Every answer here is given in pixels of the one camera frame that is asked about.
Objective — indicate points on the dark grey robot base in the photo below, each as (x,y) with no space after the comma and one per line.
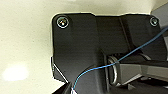
(140,71)

